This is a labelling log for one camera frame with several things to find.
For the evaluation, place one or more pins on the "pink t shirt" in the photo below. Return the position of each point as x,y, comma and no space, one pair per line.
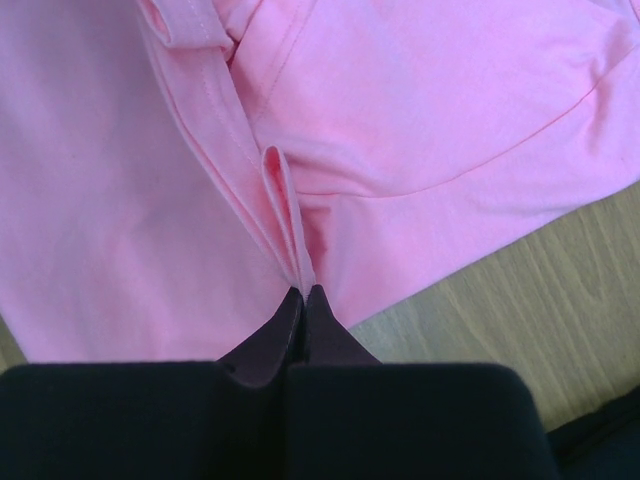
169,169

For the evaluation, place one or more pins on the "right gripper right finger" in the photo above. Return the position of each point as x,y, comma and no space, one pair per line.
352,417

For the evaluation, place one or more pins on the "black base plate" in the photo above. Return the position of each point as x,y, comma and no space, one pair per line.
603,444

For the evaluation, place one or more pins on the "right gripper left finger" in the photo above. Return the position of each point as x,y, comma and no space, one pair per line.
219,419

